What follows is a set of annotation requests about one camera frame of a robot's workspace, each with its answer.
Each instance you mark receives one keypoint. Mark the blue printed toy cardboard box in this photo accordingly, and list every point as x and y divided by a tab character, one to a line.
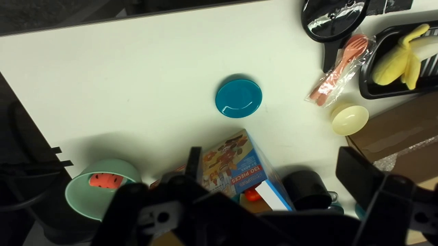
234	164

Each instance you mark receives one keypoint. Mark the small cream bowl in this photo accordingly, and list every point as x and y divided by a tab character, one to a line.
350	119

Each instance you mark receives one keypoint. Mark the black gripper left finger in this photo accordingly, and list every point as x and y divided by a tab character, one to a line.
151	218

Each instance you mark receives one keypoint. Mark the yellow toy banana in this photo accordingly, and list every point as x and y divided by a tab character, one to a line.
392	62

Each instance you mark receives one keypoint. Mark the packet of orange cutlery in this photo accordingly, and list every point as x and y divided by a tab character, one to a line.
343	68

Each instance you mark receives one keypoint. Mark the orange toy fruit slice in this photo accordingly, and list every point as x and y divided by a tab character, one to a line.
106	180

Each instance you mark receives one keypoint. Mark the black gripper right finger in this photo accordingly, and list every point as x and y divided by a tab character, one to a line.
402	213

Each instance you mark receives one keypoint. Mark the mint green bowl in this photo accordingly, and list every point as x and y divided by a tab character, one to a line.
80	199

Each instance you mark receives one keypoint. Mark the black mug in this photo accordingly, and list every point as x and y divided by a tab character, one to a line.
306	188

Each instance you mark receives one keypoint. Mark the black plastic tray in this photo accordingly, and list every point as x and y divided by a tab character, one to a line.
370	83

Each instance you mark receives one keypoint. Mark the large brown cardboard box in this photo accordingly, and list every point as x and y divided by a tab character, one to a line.
402	131

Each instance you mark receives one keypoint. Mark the teal round lid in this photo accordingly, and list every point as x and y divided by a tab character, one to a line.
239	95

